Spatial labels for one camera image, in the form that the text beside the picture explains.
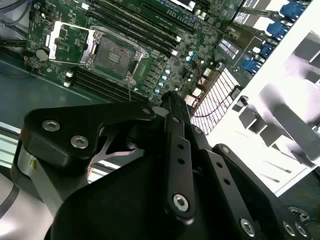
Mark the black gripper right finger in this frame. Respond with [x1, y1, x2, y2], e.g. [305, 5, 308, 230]
[171, 92, 313, 240]

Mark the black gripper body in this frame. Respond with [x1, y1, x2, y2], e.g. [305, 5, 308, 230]
[43, 120, 235, 240]

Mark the silver metal socket cover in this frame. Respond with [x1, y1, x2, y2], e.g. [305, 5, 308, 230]
[47, 20, 97, 69]

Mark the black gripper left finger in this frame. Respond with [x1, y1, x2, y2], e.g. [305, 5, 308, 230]
[11, 91, 196, 225]

